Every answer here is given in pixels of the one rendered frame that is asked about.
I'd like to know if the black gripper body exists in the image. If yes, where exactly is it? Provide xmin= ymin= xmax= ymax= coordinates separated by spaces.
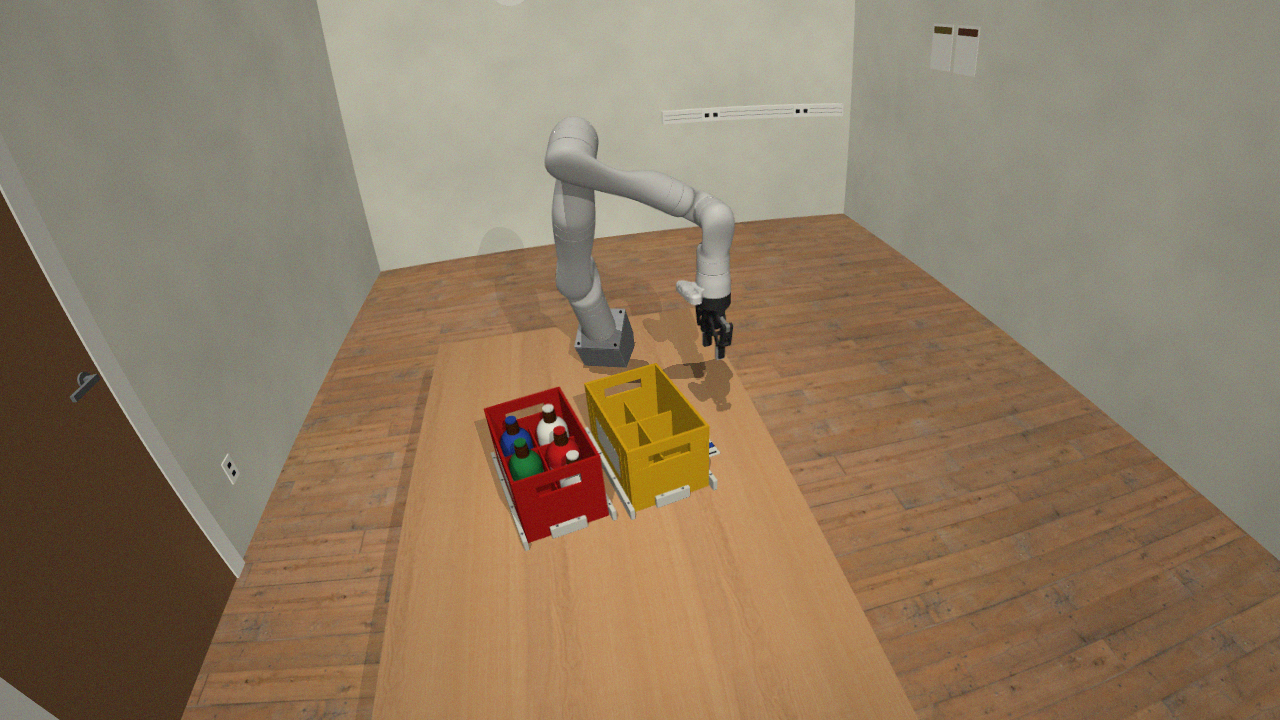
xmin=698 ymin=292 xmax=731 ymax=331

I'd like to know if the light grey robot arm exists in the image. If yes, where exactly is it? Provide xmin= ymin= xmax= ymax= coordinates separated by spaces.
xmin=545 ymin=117 xmax=735 ymax=342

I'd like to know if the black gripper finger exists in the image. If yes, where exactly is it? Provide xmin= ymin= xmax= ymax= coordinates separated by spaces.
xmin=707 ymin=316 xmax=733 ymax=360
xmin=695 ymin=305 xmax=712 ymax=347

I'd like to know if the red crate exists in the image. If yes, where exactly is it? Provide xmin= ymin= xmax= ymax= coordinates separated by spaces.
xmin=486 ymin=395 xmax=609 ymax=543

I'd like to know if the white bottle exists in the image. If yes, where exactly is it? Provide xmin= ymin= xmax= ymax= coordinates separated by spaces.
xmin=538 ymin=404 xmax=570 ymax=446

